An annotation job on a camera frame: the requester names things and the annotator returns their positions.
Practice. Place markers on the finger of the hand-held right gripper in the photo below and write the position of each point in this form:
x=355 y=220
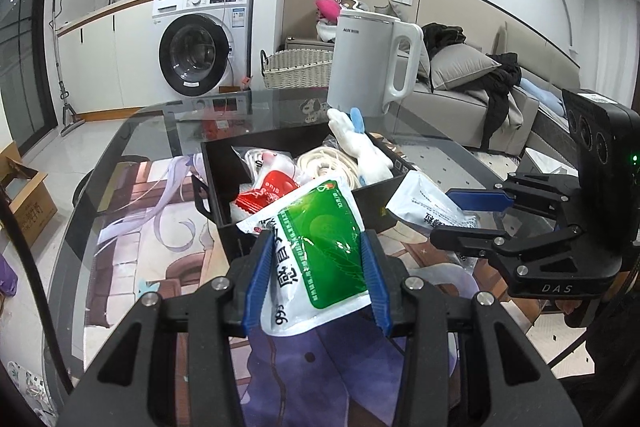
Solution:
x=480 y=239
x=480 y=199

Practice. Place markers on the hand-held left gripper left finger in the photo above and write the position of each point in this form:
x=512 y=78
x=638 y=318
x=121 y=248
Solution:
x=257 y=282

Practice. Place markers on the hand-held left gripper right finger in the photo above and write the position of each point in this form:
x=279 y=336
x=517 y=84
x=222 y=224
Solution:
x=372 y=277

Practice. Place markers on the white printed packet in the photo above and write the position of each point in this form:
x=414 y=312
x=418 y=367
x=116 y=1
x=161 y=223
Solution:
x=425 y=204

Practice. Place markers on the green and white packet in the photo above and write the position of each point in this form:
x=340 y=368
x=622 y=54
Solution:
x=320 y=247

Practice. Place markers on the red and white packet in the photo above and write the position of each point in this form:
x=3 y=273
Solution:
x=255 y=202

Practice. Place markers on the black cardboard box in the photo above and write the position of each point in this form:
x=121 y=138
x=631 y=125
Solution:
x=225 y=187

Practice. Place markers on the white plush toy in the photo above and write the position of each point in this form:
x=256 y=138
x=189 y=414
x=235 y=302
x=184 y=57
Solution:
x=362 y=147

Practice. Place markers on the beige sofa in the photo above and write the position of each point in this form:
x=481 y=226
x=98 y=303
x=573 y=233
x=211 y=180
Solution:
x=450 y=112

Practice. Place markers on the light blue blanket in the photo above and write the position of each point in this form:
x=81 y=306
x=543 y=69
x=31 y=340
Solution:
x=545 y=97

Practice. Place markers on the printed desk mat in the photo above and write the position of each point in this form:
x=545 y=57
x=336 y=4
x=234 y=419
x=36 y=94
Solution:
x=150 y=247

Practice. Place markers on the grey pillow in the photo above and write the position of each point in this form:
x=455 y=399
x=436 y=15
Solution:
x=462 y=67

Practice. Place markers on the black clothing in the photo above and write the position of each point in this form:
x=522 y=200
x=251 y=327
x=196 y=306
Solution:
x=445 y=38

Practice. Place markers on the white electric kettle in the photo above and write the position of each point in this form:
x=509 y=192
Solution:
x=360 y=62

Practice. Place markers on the white wicker basket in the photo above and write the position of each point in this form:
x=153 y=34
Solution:
x=297 y=69

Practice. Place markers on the brown cardboard box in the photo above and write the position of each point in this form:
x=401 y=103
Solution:
x=27 y=207

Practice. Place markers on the pink plush item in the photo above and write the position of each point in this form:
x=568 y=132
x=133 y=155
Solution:
x=328 y=8

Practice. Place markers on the white washing machine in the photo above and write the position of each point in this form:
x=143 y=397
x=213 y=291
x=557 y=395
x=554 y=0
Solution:
x=210 y=42

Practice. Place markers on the purple cloth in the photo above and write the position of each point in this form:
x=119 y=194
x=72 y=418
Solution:
x=6 y=277

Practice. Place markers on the white kitchen cabinet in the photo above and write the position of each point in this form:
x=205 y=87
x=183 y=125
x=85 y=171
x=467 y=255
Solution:
x=110 y=62

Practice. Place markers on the grey mop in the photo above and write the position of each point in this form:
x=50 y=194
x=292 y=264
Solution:
x=62 y=77

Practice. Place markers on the glass sliding door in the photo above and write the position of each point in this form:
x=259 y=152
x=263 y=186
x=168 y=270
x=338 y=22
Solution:
x=22 y=42

